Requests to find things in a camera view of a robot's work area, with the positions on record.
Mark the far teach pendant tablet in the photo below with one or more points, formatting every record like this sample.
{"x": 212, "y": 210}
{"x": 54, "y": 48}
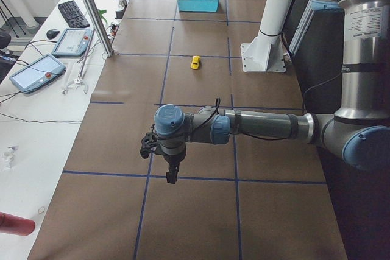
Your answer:
{"x": 72, "y": 43}

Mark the black computer mouse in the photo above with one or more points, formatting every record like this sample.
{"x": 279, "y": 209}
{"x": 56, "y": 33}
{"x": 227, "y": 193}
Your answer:
{"x": 52, "y": 33}

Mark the black computer keyboard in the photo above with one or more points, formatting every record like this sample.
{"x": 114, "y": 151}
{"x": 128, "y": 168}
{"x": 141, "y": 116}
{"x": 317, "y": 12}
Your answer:
{"x": 72, "y": 14}

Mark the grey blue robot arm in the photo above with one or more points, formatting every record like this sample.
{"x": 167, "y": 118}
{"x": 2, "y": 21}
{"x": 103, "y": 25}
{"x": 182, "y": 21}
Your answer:
{"x": 357, "y": 132}

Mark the crumpled white paper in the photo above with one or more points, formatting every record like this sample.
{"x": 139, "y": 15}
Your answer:
{"x": 9, "y": 157}

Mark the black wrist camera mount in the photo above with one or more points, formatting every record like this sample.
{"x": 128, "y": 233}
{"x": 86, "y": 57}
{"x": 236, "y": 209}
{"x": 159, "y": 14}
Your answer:
{"x": 150, "y": 144}

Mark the white grabber tool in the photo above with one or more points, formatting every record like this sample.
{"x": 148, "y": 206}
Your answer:
{"x": 78, "y": 81}

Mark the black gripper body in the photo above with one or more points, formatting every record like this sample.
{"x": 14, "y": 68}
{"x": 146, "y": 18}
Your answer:
{"x": 172, "y": 161}

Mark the yellow beetle toy car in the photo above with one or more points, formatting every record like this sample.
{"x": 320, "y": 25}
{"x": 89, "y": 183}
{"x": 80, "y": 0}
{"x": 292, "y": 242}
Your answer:
{"x": 195, "y": 63}

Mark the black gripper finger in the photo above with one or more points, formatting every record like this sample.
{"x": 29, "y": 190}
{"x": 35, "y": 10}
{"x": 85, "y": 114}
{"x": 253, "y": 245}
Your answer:
{"x": 169, "y": 175}
{"x": 175, "y": 172}

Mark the red cylinder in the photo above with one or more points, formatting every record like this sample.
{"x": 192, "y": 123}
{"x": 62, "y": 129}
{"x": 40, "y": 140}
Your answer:
{"x": 11, "y": 224}

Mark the teach pendant tablet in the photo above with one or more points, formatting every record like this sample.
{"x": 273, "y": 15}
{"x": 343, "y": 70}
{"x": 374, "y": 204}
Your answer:
{"x": 38, "y": 74}
{"x": 72, "y": 43}

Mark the brown paper table cover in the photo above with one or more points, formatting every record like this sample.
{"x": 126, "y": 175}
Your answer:
{"x": 247, "y": 199}

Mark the aluminium frame post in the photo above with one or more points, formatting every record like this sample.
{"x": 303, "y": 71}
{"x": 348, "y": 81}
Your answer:
{"x": 98, "y": 26}

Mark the near teach pendant tablet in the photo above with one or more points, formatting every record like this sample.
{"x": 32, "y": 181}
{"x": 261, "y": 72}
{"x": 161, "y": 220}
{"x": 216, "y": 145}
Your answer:
{"x": 38, "y": 74}

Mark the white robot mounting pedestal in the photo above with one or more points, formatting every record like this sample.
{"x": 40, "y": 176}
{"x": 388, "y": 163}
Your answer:
{"x": 265, "y": 52}

